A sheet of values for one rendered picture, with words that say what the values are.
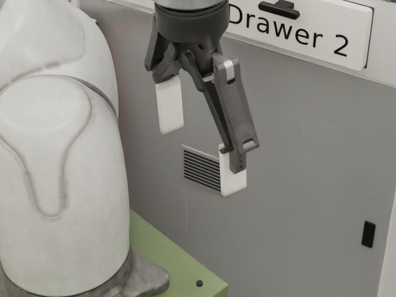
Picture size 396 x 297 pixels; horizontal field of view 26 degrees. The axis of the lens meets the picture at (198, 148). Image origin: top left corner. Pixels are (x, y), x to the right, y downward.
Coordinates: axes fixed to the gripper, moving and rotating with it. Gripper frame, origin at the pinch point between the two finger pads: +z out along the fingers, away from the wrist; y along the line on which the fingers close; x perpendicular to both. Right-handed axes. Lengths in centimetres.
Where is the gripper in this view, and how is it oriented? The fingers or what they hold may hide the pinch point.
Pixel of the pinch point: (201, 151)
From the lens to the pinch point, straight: 98.5
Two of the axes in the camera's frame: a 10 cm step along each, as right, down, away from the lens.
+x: -8.5, 3.6, -3.8
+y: -5.2, -5.1, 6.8
